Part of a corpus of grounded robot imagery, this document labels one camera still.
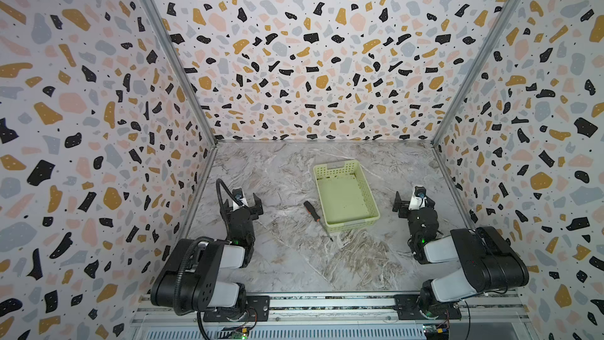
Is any black red-collared screwdriver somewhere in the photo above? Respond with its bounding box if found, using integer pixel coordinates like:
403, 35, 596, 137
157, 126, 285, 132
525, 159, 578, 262
304, 201, 333, 242

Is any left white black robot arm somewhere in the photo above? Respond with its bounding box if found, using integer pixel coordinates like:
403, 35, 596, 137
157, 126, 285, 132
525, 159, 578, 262
150, 189, 264, 321

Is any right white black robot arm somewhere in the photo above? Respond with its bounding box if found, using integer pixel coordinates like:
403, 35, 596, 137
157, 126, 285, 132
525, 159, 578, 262
393, 186, 529, 320

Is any light green plastic bin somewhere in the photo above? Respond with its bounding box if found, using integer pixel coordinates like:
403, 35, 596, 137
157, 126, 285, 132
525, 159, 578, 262
312, 160, 381, 234

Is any white perforated vent strip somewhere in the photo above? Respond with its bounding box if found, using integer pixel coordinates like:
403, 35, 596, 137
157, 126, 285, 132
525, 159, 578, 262
141, 324, 428, 340

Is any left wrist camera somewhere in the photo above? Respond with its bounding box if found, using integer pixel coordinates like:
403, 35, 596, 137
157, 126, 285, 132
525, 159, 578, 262
232, 188, 248, 210

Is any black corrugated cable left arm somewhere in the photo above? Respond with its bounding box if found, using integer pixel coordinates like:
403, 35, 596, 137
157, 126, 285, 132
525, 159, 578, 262
172, 178, 246, 315

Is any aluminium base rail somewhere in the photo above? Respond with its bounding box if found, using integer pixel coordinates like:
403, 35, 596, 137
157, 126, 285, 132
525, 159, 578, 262
129, 291, 529, 329

